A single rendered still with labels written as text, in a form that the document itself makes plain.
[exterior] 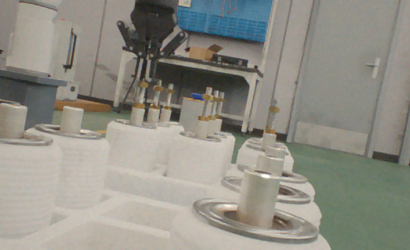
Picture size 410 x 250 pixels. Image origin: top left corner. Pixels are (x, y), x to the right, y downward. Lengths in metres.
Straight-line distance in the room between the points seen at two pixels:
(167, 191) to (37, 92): 0.60
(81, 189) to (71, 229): 0.08
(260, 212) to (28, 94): 1.05
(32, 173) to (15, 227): 0.05
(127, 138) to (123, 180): 0.07
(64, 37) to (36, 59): 3.43
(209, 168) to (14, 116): 0.42
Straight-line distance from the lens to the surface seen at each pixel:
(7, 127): 0.47
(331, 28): 6.17
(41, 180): 0.45
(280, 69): 6.12
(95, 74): 6.71
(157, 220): 0.61
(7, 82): 1.31
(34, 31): 1.31
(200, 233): 0.26
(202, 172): 0.81
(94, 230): 0.51
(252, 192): 0.28
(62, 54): 4.72
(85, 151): 0.54
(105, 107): 5.27
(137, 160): 0.83
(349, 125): 6.09
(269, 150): 0.52
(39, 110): 1.30
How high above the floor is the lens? 0.32
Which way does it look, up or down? 3 degrees down
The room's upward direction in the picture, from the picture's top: 10 degrees clockwise
